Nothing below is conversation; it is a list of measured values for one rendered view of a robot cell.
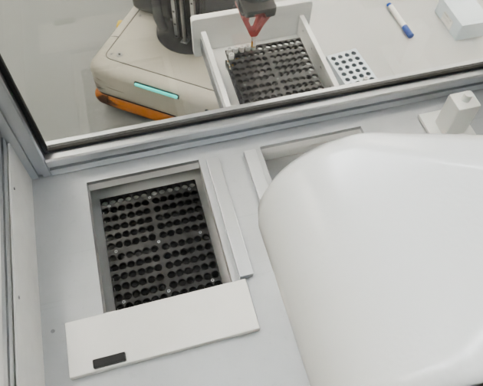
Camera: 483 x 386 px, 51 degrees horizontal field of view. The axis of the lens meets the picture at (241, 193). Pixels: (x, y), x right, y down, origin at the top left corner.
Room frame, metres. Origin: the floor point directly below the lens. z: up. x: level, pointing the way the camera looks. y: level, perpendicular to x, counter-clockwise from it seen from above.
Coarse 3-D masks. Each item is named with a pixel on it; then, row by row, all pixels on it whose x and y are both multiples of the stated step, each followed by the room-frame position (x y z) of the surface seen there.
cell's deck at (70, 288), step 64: (320, 128) 0.61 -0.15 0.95; (384, 128) 0.62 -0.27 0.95; (64, 192) 0.45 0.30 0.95; (64, 256) 0.33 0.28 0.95; (256, 256) 0.34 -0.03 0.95; (64, 320) 0.23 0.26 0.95; (64, 384) 0.14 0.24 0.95; (128, 384) 0.14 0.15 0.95; (192, 384) 0.14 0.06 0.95; (256, 384) 0.15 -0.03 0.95
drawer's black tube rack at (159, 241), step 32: (192, 192) 0.51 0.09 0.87; (128, 224) 0.42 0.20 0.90; (160, 224) 0.42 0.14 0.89; (192, 224) 0.42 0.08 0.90; (128, 256) 0.37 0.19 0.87; (160, 256) 0.36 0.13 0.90; (192, 256) 0.36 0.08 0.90; (128, 288) 0.30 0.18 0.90; (160, 288) 0.31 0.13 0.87; (192, 288) 0.31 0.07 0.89
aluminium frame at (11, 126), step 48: (0, 96) 0.48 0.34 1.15; (336, 96) 0.65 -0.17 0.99; (384, 96) 0.66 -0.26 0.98; (432, 96) 0.70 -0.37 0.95; (0, 144) 0.45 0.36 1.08; (96, 144) 0.52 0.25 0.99; (144, 144) 0.53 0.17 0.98; (192, 144) 0.56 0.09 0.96; (0, 192) 0.36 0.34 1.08; (0, 240) 0.29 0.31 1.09; (0, 288) 0.22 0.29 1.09; (0, 336) 0.16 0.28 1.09; (0, 384) 0.11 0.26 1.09
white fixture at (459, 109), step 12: (456, 96) 0.63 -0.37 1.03; (468, 96) 0.61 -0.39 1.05; (444, 108) 0.63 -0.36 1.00; (456, 108) 0.60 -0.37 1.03; (468, 108) 0.60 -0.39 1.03; (420, 120) 0.64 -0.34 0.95; (432, 120) 0.64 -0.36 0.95; (444, 120) 0.61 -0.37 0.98; (456, 120) 0.60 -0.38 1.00; (468, 120) 0.60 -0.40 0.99; (432, 132) 0.61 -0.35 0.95; (444, 132) 0.60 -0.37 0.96; (456, 132) 0.60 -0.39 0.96; (468, 132) 0.61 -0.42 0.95
